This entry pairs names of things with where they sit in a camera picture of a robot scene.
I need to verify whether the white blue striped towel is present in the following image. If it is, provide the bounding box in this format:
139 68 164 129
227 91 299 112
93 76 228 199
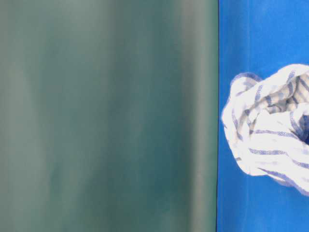
221 64 309 195

